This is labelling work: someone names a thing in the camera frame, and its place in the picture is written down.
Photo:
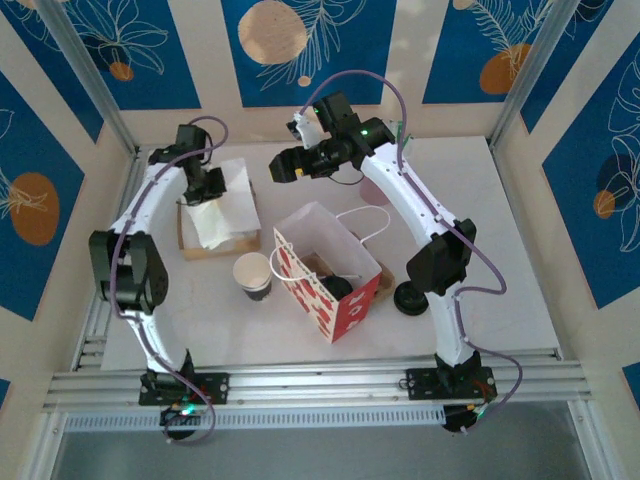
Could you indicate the loose black cup lid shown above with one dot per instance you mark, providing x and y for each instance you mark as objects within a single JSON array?
[{"x": 412, "y": 302}]

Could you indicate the red white gift bag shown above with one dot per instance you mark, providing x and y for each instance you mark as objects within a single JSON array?
[{"x": 350, "y": 315}]

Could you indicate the black controller board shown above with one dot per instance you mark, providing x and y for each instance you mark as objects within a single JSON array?
[
  {"x": 176, "y": 420},
  {"x": 457, "y": 420}
]

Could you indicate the paper wrapped straw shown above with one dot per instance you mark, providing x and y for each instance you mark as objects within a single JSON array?
[
  {"x": 400, "y": 126},
  {"x": 408, "y": 145}
]

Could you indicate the stack of white napkins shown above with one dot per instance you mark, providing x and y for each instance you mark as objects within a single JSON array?
[{"x": 220, "y": 252}]

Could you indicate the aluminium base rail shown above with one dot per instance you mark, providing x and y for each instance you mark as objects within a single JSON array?
[{"x": 320, "y": 385}]

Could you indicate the aluminium frame post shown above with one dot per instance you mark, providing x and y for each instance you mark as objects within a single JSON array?
[
  {"x": 90, "y": 75},
  {"x": 530, "y": 65}
]

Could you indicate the lidded black coffee cup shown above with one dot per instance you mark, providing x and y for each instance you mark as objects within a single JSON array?
[{"x": 337, "y": 289}]

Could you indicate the aluminium side rail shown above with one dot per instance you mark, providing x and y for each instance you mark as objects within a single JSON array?
[{"x": 92, "y": 350}]

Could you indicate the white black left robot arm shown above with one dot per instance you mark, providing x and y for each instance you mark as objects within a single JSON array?
[{"x": 150, "y": 190}]

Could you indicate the black paper coffee cup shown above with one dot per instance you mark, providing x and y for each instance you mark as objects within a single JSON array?
[{"x": 252, "y": 270}]

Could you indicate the white paper napkins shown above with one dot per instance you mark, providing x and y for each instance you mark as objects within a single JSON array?
[{"x": 240, "y": 200}]

